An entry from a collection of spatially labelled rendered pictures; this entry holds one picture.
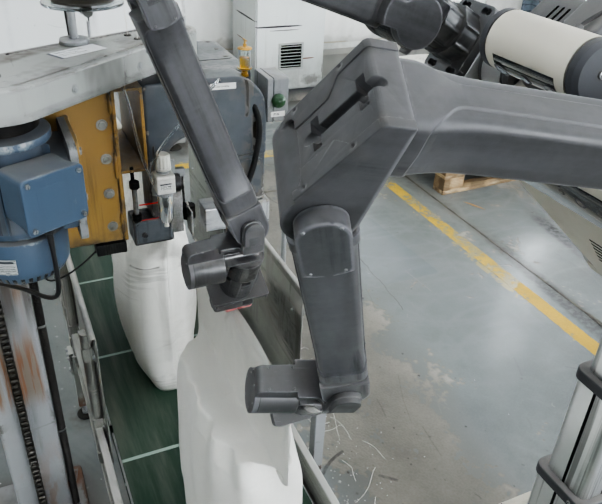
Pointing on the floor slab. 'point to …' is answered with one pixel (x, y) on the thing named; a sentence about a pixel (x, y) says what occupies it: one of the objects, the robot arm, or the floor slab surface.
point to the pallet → (445, 182)
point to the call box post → (317, 438)
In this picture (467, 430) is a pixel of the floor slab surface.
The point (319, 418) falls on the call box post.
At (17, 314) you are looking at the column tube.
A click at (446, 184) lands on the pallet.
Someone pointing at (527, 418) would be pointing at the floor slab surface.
